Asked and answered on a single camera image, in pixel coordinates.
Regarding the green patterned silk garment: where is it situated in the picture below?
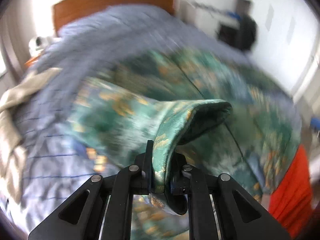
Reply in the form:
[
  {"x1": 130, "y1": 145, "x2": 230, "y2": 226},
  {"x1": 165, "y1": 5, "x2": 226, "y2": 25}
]
[{"x1": 67, "y1": 49, "x2": 301, "y2": 239}]

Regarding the white desk cabinet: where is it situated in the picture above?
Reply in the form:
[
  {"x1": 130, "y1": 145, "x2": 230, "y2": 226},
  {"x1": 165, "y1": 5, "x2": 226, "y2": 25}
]
[{"x1": 189, "y1": 1, "x2": 240, "y2": 38}]

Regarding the black garment on chair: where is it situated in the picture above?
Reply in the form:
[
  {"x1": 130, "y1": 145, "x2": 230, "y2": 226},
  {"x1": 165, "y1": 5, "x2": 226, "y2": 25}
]
[{"x1": 217, "y1": 15, "x2": 258, "y2": 51}]

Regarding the orange red knit sweater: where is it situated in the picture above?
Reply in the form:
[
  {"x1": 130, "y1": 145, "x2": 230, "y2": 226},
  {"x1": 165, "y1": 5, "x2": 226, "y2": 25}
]
[{"x1": 268, "y1": 145, "x2": 313, "y2": 239}]

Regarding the white bedside device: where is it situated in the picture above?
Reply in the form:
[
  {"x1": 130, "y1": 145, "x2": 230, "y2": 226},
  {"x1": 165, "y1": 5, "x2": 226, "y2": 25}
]
[{"x1": 28, "y1": 36, "x2": 60, "y2": 57}]

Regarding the brown wooden headboard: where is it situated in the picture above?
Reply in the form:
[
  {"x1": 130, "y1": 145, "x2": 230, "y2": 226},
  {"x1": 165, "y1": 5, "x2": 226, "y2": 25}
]
[{"x1": 52, "y1": 0, "x2": 177, "y2": 34}]

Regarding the blue plaid bed quilt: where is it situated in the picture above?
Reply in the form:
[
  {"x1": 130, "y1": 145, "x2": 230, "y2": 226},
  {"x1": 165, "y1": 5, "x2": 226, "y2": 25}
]
[{"x1": 1, "y1": 5, "x2": 250, "y2": 233}]

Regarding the beige cloth on bed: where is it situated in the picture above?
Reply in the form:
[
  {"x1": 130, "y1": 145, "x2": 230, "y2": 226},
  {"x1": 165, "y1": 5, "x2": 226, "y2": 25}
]
[{"x1": 1, "y1": 68, "x2": 61, "y2": 204}]

